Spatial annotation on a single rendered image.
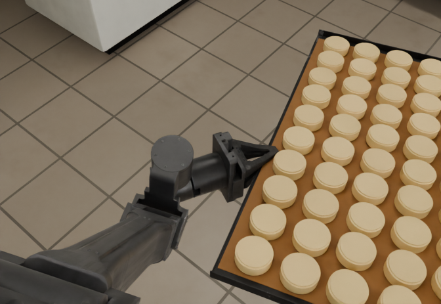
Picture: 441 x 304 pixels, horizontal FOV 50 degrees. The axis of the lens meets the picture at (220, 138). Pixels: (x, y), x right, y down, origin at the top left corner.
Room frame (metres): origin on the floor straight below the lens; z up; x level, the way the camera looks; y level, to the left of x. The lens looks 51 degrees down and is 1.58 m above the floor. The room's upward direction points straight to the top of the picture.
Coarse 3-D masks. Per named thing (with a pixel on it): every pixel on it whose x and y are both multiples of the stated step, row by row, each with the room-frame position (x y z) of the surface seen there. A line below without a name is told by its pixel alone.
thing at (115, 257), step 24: (144, 216) 0.30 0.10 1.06; (168, 216) 0.34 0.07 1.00; (96, 240) 0.19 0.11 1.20; (120, 240) 0.21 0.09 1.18; (144, 240) 0.23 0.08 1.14; (168, 240) 0.29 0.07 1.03; (24, 264) 0.14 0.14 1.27; (48, 264) 0.14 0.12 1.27; (72, 264) 0.14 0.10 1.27; (96, 264) 0.15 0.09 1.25; (120, 264) 0.17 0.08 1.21; (144, 264) 0.22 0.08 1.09; (96, 288) 0.13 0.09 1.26; (120, 288) 0.16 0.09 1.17
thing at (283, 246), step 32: (384, 64) 0.70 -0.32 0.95; (416, 64) 0.71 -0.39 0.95; (320, 128) 0.52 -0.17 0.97; (320, 160) 0.45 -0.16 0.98; (352, 160) 0.45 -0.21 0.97; (256, 192) 0.38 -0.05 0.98; (288, 224) 0.33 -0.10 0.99; (224, 256) 0.28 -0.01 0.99; (320, 256) 0.28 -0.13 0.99; (384, 256) 0.28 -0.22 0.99; (320, 288) 0.23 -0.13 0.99; (384, 288) 0.24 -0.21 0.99
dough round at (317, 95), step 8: (304, 88) 0.61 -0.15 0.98; (312, 88) 0.61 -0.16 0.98; (320, 88) 0.61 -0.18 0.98; (304, 96) 0.59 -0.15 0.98; (312, 96) 0.58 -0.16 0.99; (320, 96) 0.58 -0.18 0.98; (328, 96) 0.58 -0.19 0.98; (304, 104) 0.58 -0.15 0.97; (312, 104) 0.57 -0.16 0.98; (320, 104) 0.57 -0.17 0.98; (328, 104) 0.58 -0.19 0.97
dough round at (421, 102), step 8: (416, 96) 0.59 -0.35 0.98; (424, 96) 0.59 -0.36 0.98; (432, 96) 0.59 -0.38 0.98; (416, 104) 0.57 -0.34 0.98; (424, 104) 0.57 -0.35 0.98; (432, 104) 0.57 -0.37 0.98; (440, 104) 0.57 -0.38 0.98; (416, 112) 0.56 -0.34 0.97; (424, 112) 0.55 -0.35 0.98; (432, 112) 0.55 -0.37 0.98
